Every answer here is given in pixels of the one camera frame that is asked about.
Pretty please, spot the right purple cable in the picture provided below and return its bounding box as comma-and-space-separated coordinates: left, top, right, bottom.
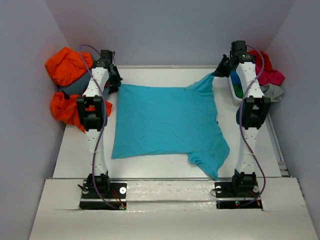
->
238, 44, 266, 208

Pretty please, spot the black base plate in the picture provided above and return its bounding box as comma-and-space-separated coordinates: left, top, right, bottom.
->
210, 181, 263, 210
78, 180, 127, 211

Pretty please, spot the teal t shirt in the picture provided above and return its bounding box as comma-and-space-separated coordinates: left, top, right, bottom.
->
111, 73, 230, 180

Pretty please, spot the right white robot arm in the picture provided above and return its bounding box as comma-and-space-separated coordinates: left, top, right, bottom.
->
213, 40, 272, 199

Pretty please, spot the grey t shirt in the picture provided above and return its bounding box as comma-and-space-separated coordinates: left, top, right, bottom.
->
260, 83, 284, 103

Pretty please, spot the white plastic laundry basket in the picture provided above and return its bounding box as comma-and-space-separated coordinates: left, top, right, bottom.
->
228, 77, 244, 106

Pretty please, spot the purple cable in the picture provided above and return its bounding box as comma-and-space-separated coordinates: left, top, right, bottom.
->
238, 44, 266, 208
79, 44, 126, 210

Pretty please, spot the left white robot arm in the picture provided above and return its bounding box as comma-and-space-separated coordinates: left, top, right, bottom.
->
76, 50, 122, 199

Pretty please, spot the red t shirt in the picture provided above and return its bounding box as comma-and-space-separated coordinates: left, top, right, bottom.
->
248, 50, 274, 72

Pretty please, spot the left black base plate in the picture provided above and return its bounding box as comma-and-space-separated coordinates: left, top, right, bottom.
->
78, 180, 127, 211

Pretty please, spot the orange t shirt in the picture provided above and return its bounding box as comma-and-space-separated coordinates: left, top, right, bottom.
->
44, 46, 113, 133

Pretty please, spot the green garment in basket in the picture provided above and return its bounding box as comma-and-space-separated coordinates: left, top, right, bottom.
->
233, 84, 244, 99

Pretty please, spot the magenta t shirt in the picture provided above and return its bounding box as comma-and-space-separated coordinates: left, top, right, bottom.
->
258, 63, 285, 86

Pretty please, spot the blue t shirt in basket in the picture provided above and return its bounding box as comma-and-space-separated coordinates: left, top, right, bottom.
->
230, 70, 242, 87

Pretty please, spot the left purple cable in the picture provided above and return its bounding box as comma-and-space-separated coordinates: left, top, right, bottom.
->
79, 44, 126, 210

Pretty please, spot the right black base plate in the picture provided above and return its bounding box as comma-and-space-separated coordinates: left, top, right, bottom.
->
210, 181, 263, 210

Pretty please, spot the dark red folded shirt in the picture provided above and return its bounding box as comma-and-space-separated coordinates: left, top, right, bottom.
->
103, 80, 121, 96

